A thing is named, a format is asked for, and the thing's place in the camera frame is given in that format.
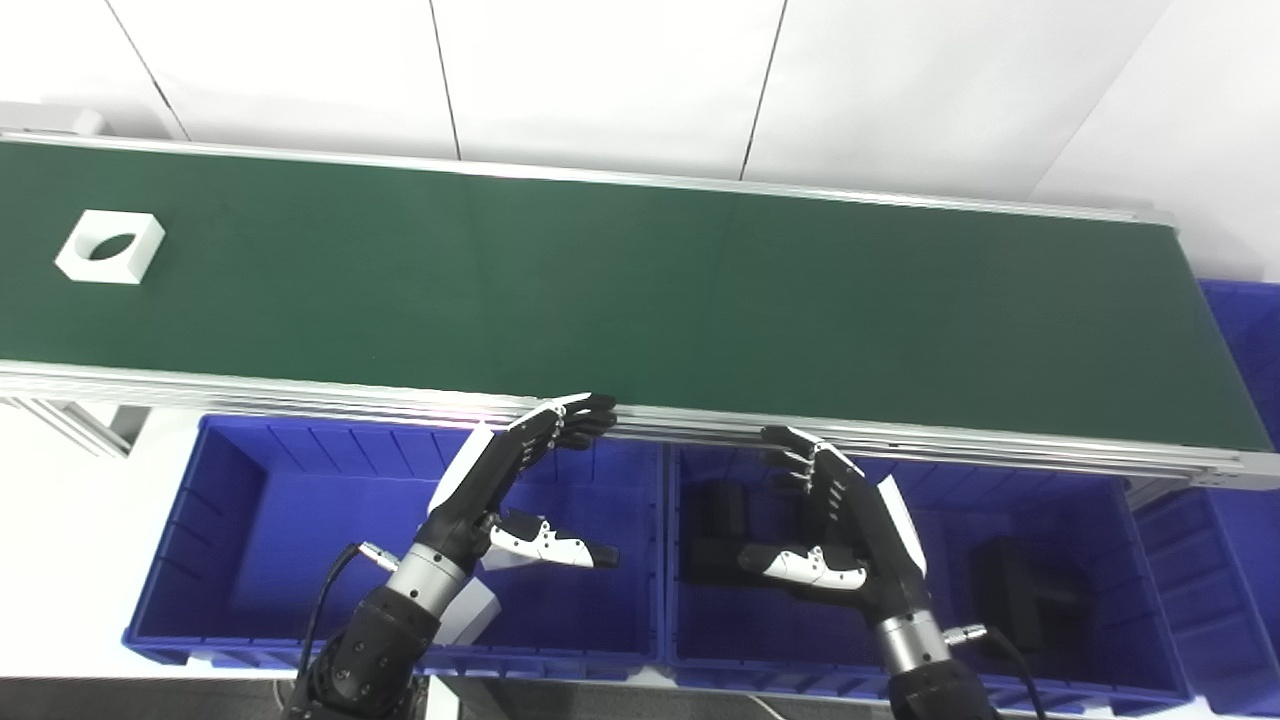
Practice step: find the green conveyor belt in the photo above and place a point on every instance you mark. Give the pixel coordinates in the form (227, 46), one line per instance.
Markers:
(300, 392)
(600, 280)

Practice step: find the black block part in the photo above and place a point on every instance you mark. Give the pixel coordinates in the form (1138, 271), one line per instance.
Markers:
(712, 530)
(1020, 590)

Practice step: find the aluminium conveyor support leg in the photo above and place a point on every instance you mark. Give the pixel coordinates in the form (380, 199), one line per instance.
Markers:
(90, 425)

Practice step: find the grey conveyor motor housing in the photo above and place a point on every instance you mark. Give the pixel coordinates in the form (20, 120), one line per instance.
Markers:
(70, 120)

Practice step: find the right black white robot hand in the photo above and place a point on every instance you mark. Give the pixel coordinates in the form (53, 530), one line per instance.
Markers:
(860, 530)

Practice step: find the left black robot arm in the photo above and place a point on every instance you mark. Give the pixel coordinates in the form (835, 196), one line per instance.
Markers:
(365, 650)

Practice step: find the white block with round hole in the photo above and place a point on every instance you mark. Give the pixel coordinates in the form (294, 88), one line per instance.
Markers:
(75, 262)

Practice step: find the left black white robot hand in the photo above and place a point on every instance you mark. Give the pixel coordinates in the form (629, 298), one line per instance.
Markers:
(470, 500)

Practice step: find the blue plastic bin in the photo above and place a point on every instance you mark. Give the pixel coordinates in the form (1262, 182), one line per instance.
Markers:
(1230, 560)

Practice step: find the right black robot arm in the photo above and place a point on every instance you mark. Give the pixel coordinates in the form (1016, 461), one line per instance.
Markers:
(940, 695)

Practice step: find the blue bin with black parts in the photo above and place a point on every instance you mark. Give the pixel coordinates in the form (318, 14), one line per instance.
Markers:
(1100, 560)

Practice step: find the blue bin with white parts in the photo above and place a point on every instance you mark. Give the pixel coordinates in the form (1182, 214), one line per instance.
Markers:
(250, 520)

